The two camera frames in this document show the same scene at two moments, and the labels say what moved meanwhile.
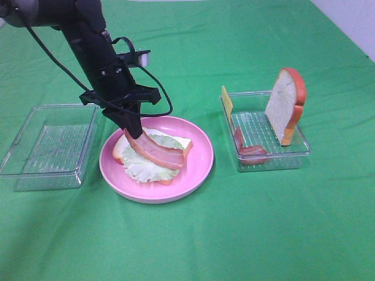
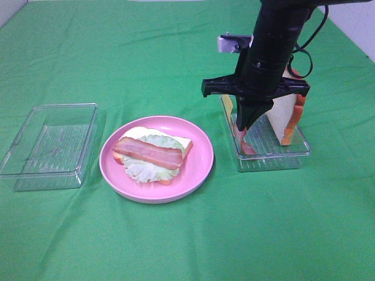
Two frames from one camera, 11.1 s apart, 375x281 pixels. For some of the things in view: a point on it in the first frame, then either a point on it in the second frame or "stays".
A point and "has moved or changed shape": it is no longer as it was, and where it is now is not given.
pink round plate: (198, 161) stays
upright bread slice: (285, 106) stays
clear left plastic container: (48, 152) stays
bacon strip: (164, 157) has moved or changed shape
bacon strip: (251, 154) has moved or changed shape
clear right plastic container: (257, 146) stays
